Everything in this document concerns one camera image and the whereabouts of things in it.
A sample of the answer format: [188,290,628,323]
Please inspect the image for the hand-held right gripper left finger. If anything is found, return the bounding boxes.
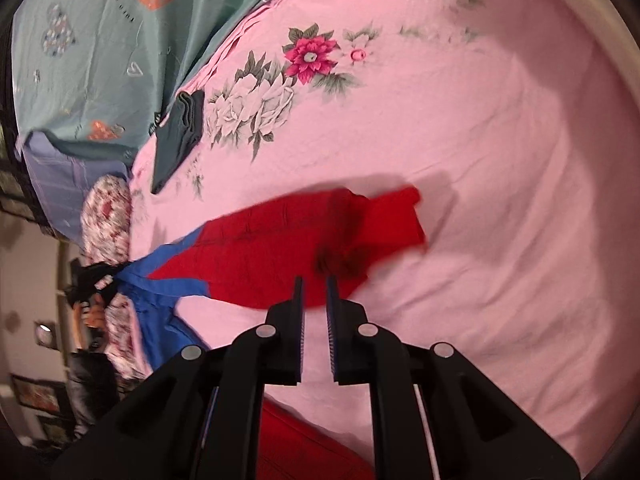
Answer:
[50,276,307,480]

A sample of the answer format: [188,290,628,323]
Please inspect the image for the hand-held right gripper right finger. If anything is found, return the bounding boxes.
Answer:
[326,275,583,480]

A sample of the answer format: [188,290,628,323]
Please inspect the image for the blue sweatshirt with white lettering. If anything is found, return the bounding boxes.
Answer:
[116,227,211,371]

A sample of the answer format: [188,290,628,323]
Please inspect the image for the red pants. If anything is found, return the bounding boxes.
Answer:
[147,186,427,310]

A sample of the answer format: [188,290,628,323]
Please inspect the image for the dark folded pants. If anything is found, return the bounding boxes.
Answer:
[151,90,206,195]

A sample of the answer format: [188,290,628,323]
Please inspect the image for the red white floral pillow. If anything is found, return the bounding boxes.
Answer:
[80,175,151,381]

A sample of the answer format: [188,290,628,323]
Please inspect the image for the purple striped cloth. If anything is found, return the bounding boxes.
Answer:
[17,132,133,246]

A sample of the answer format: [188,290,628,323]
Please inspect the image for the red cloth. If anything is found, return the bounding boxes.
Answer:
[257,397,376,480]

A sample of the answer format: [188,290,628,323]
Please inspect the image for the teal printed blanket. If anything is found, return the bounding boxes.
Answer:
[12,0,326,166]

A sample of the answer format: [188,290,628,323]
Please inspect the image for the pink floral bedsheet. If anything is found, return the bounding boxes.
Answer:
[127,0,632,480]

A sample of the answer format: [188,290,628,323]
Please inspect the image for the cream bed edge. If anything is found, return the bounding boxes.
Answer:
[525,0,637,126]

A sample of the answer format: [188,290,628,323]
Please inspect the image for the framed wall picture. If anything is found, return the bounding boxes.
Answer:
[0,162,38,222]
[10,374,68,413]

